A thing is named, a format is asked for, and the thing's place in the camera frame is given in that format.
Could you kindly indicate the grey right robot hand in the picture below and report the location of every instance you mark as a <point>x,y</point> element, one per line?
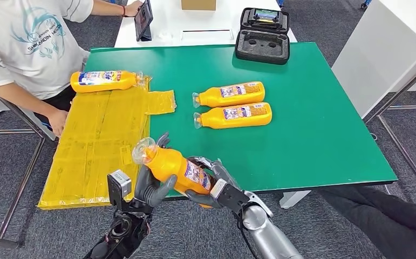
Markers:
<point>225,171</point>

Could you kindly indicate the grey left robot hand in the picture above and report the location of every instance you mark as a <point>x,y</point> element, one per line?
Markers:
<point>148,193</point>

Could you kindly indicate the person's right hand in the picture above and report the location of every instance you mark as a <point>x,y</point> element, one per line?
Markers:
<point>57,121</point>

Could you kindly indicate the person's left hand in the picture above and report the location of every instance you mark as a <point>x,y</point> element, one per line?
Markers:
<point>134,8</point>

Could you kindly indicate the orange detergent bottle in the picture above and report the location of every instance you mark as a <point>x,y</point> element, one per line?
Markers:
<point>100,84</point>
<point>236,116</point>
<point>229,95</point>
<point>172,164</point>

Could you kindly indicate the person's right forearm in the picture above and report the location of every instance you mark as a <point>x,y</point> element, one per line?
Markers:
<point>22,102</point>

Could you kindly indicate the black tablet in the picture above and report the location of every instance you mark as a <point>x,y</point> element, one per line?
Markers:
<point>143,19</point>

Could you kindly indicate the grey board panel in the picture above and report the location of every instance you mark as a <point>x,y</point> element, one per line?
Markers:
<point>32,125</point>

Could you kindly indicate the crumpled white tissue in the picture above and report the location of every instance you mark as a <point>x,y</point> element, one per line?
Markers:
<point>164,35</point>

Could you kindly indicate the yellow taped cardboard mat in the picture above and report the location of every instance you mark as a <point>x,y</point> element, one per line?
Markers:
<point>93,150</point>

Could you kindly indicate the brown cardboard box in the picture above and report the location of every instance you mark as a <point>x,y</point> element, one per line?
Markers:
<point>198,4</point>

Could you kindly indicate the white table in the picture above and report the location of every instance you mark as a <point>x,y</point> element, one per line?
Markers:
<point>200,21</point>

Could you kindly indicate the white table foot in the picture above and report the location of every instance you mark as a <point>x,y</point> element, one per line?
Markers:
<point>293,199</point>

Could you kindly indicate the person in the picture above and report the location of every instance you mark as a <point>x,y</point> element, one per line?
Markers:
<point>390,221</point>
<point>32,46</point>

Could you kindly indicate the black foam-lined case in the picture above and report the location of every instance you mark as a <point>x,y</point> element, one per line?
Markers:
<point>262,48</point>

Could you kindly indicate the black handheld controller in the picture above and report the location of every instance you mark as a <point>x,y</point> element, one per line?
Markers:
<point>265,18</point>

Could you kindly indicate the white partition panel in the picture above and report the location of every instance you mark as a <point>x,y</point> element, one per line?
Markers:
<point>375,53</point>

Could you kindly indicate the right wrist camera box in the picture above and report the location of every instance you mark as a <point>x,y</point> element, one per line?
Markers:
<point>231,198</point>

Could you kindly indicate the steel tube frame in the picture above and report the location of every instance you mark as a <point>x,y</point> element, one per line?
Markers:
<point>22,186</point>
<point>400,91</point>

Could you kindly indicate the blue frame foot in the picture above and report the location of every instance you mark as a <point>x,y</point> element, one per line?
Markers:
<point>280,3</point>
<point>365,4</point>

